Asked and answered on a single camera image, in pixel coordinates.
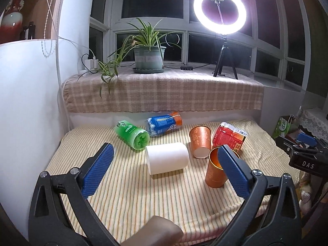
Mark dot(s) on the white cabinet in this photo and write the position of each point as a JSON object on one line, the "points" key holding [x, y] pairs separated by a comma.
{"points": [[25, 107]]}

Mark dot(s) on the blue bottle with orange cap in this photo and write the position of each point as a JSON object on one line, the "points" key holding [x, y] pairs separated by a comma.
{"points": [[162, 124]]}

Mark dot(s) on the green labelled bottle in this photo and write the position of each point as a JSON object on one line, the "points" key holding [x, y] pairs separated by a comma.
{"points": [[129, 133]]}

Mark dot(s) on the black tripod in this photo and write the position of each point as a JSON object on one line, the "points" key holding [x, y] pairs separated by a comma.
{"points": [[223, 53]]}

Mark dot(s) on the green box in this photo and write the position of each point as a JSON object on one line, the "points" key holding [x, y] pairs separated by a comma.
{"points": [[281, 127]]}

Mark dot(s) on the green plant saucer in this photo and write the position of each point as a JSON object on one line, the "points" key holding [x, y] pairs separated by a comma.
{"points": [[148, 70]]}

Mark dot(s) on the red printed paper cup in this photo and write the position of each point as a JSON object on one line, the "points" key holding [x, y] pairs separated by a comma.
{"points": [[228, 138]]}

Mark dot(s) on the potted spider plant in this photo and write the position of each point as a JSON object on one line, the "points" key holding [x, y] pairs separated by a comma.
{"points": [[150, 57]]}

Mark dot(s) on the white plug charger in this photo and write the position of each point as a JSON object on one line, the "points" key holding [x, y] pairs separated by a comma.
{"points": [[91, 62]]}

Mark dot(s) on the checked cloth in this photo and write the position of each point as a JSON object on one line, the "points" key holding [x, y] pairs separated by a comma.
{"points": [[179, 92]]}

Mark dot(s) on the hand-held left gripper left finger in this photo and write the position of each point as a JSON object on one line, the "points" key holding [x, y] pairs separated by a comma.
{"points": [[98, 170]]}

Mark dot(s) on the brown rounded object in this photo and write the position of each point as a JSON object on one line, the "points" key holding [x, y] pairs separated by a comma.
{"points": [[158, 232]]}

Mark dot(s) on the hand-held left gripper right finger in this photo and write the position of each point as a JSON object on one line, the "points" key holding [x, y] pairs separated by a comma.
{"points": [[234, 171]]}

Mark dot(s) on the orange cup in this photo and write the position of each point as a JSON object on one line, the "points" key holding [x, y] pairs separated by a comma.
{"points": [[214, 174], [199, 139]]}

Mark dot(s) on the red and white vase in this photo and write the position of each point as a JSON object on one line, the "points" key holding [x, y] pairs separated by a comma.
{"points": [[12, 18]]}

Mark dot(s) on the black hub box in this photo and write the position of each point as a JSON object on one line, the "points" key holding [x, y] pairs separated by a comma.
{"points": [[186, 68]]}

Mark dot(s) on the white window frame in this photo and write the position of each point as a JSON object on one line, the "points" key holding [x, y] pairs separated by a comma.
{"points": [[189, 28]]}

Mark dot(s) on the striped cloth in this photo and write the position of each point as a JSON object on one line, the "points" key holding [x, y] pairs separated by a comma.
{"points": [[123, 197]]}

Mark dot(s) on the white cup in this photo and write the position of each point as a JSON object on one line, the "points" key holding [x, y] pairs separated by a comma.
{"points": [[166, 158]]}

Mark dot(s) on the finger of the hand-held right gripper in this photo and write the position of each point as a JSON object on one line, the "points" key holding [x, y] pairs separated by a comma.
{"points": [[284, 143], [307, 139]]}

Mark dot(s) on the dark bottle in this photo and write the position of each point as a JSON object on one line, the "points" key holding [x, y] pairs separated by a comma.
{"points": [[25, 33], [31, 29]]}

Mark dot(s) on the white lace cloth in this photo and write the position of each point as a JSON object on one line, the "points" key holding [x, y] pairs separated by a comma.
{"points": [[315, 120]]}

